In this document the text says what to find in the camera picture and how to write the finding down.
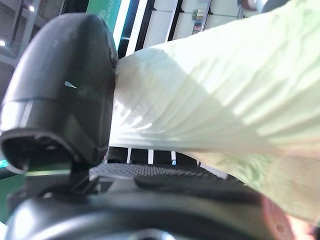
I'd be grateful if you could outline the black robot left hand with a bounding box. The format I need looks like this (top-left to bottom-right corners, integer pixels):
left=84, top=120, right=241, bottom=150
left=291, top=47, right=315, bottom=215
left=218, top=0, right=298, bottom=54
left=0, top=12, right=297, bottom=240

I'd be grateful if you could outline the green white napa cabbage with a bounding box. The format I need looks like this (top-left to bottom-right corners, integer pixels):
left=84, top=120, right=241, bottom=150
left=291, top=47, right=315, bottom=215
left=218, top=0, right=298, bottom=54
left=109, top=0, right=320, bottom=227

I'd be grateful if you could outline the green wall banner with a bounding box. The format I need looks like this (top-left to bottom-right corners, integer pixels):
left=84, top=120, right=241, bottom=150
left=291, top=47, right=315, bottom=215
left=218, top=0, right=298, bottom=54
left=86, top=0, right=132, bottom=45

